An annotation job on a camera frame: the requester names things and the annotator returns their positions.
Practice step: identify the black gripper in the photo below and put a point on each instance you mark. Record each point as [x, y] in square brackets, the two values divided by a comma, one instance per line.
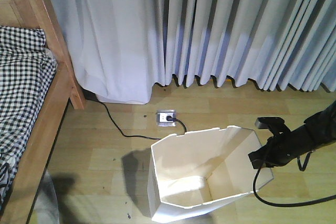
[283, 148]

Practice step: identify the white plastic trash bin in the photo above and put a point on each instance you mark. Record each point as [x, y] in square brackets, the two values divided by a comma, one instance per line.
[200, 171]

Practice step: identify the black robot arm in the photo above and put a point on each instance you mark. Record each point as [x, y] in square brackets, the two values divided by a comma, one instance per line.
[317, 131]

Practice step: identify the grey pleated curtain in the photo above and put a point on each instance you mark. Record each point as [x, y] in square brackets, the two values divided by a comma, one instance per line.
[121, 48]

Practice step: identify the floor power outlet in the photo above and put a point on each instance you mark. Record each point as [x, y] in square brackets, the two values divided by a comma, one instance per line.
[164, 118]

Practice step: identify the grey round rug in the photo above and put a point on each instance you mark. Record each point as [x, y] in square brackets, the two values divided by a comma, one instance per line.
[46, 205]

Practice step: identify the black white checkered bedding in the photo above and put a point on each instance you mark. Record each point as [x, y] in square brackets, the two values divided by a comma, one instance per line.
[27, 71]

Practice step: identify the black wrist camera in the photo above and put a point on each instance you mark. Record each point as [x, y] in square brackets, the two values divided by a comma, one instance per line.
[275, 125]

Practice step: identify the wooden bed frame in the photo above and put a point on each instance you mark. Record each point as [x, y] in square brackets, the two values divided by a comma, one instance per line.
[64, 88]

